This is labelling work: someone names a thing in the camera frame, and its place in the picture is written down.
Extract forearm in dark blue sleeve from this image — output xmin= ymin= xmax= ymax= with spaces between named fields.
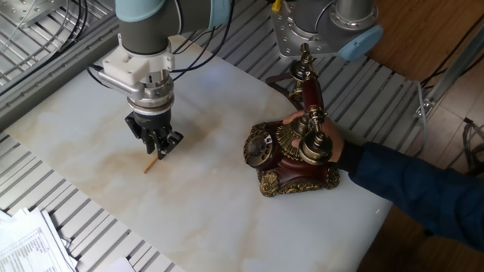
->
xmin=336 ymin=140 xmax=484 ymax=254

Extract black gripper cable bundle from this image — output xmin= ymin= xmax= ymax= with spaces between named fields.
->
xmin=85 ymin=0 xmax=236 ymax=90

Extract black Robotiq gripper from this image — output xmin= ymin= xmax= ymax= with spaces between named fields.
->
xmin=124 ymin=107 xmax=185 ymax=161

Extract stack of printed papers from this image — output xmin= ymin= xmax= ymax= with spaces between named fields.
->
xmin=0 ymin=206 xmax=79 ymax=272

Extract black floor cable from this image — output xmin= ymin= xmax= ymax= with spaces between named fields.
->
xmin=460 ymin=116 xmax=484 ymax=178

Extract silver perforated metal plate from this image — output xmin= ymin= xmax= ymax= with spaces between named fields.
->
xmin=0 ymin=0 xmax=66 ymax=29

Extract silver robot mounting plate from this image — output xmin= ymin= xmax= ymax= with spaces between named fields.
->
xmin=270 ymin=3 xmax=341 ymax=60

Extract black cables on table edge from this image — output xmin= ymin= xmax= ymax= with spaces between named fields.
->
xmin=0 ymin=0 xmax=88 ymax=96

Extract brown coiled phone cord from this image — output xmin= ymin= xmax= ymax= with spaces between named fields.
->
xmin=264 ymin=72 xmax=303 ymax=110

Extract aluminium frame beam with bracket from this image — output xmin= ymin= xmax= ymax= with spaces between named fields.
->
xmin=414 ymin=22 xmax=484 ymax=119

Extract thin wooden stick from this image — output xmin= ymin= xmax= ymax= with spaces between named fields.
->
xmin=142 ymin=154 xmax=160 ymax=175

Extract red brass rotary phone base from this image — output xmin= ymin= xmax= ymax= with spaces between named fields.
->
xmin=243 ymin=120 xmax=341 ymax=198

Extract person's bare hand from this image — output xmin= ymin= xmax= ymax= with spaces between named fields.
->
xmin=282 ymin=110 xmax=345 ymax=164

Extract blank white paper sheet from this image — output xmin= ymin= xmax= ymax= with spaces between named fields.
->
xmin=105 ymin=256 xmax=137 ymax=272

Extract brass and red phone handset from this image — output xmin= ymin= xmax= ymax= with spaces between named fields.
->
xmin=289 ymin=42 xmax=334 ymax=166

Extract white marble pattern board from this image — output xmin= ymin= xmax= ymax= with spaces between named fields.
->
xmin=3 ymin=33 xmax=392 ymax=272

